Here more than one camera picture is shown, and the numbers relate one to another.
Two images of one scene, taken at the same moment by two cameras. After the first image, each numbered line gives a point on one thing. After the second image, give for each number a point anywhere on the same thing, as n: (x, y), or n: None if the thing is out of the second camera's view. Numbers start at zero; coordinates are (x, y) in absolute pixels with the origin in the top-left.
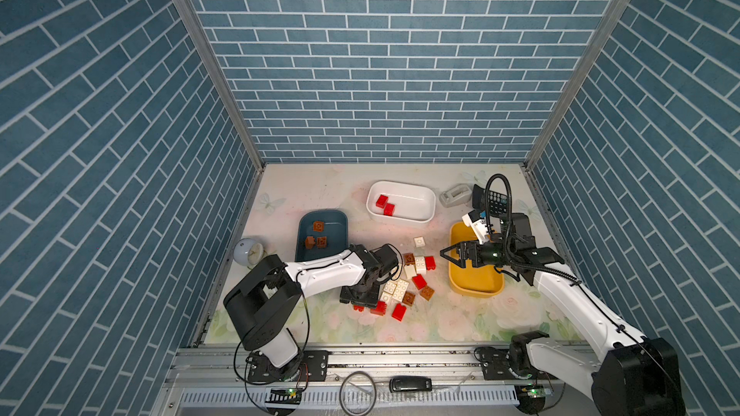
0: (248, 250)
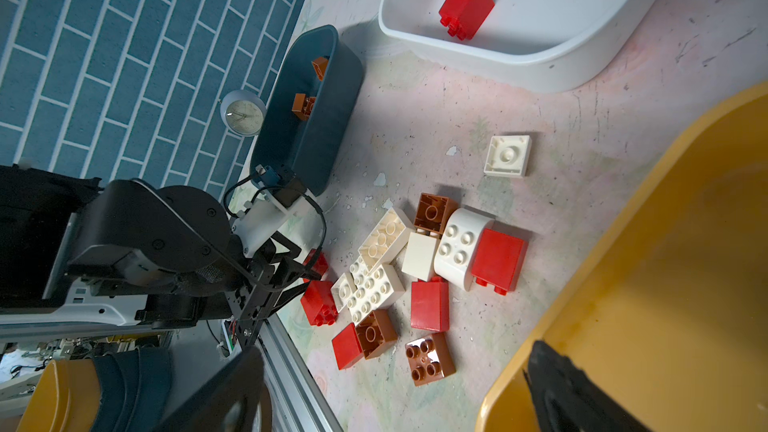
0: (243, 112)
